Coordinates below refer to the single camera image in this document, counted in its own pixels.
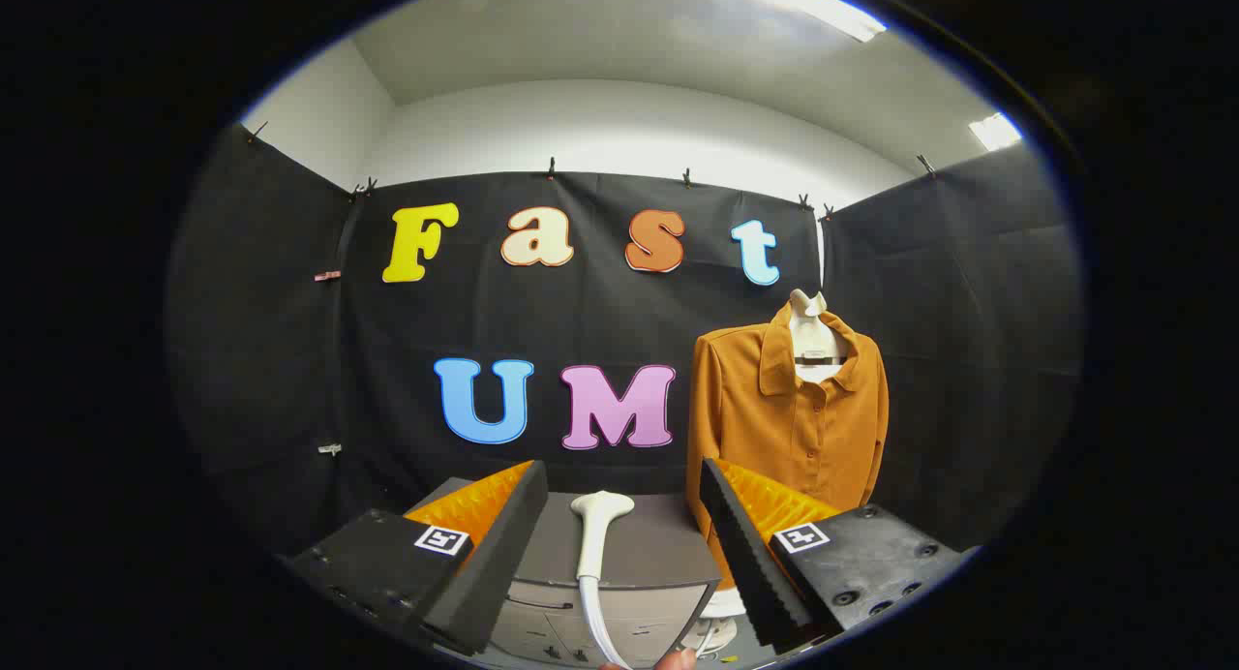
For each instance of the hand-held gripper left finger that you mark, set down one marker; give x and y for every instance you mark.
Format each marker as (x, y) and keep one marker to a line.
(503, 554)

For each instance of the white garment steamer head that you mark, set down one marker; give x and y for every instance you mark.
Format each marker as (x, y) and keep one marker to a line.
(592, 544)

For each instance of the orange button-up shirt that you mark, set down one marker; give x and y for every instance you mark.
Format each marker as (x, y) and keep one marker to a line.
(774, 428)

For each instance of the long ceiling light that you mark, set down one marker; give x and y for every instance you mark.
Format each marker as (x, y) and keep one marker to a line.
(803, 2)

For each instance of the row of black cloth clips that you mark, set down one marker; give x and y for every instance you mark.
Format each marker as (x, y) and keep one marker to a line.
(552, 167)

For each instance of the small ceiling light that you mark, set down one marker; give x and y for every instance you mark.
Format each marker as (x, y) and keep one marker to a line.
(995, 131)

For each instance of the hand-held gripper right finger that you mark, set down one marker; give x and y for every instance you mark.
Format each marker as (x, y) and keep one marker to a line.
(745, 563)

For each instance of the white steamer base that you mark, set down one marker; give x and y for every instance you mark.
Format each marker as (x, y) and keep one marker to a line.
(721, 607)

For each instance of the white clothes hanger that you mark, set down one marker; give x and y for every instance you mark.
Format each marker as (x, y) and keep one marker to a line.
(811, 336)

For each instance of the grey cabinet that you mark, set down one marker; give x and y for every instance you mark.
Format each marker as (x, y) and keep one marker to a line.
(649, 544)

